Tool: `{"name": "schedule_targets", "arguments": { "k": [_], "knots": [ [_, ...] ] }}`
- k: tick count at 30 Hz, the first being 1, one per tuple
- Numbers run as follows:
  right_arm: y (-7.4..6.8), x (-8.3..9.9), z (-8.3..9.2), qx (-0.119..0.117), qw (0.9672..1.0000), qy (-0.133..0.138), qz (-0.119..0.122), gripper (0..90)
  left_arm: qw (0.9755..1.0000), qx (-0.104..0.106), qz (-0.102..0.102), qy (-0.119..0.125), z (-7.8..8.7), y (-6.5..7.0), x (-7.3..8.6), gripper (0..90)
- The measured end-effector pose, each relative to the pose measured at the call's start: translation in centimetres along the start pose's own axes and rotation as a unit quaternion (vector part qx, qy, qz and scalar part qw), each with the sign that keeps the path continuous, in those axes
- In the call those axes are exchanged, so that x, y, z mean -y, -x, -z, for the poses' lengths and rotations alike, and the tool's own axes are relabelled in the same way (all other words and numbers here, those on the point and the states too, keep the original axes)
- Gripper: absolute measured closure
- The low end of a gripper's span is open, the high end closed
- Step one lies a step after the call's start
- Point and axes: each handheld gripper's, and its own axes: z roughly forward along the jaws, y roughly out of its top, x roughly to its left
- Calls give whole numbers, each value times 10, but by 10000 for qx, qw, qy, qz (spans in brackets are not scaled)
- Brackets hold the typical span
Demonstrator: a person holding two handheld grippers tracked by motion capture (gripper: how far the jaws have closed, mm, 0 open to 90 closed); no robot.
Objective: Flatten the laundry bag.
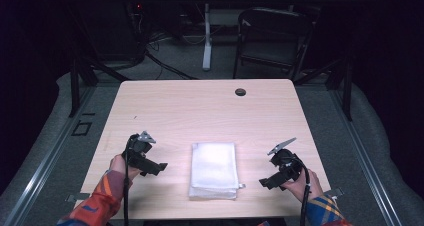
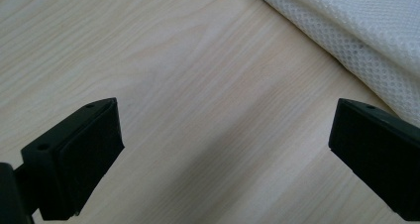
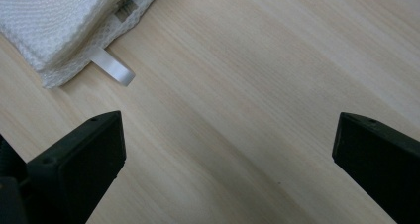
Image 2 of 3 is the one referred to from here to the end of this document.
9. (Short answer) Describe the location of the white cloth with logo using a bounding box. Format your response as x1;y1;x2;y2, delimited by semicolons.
248;0;420;129

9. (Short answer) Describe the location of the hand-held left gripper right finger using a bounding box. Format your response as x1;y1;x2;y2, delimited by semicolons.
328;97;420;222

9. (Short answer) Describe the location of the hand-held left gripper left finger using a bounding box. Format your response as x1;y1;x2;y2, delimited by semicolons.
20;97;126;221

